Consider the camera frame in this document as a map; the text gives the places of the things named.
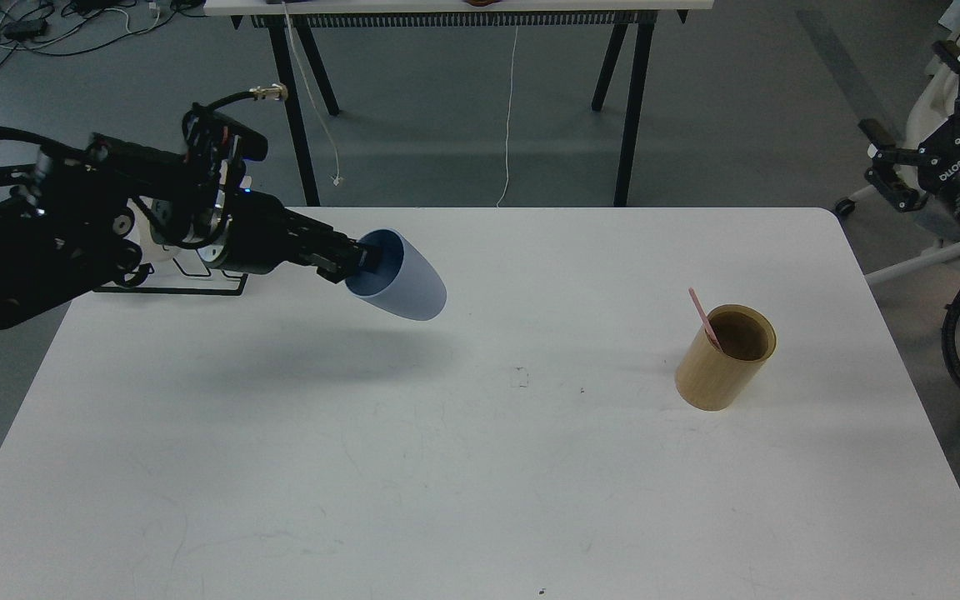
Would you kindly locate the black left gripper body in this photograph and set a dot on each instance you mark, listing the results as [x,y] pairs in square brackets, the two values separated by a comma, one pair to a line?
[261,233]

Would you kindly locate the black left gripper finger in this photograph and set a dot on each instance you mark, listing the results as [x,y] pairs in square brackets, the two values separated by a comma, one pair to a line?
[338,272]
[336,251]

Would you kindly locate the blue plastic cup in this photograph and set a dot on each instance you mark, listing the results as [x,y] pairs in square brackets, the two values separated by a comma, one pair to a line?
[396,278]

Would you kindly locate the pink chopstick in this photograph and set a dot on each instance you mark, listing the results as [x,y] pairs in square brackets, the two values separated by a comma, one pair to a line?
[705,320]

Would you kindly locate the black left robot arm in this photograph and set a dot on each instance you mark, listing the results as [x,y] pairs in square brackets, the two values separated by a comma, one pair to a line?
[65,218]

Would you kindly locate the bamboo cylinder holder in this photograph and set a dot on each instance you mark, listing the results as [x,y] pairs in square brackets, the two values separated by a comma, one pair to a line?
[714,372]

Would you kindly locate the white background table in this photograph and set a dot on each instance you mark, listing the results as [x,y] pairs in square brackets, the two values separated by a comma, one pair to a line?
[467,29]

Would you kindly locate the black wire cup rack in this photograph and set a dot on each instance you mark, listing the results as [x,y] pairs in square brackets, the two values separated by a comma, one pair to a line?
[182,272]

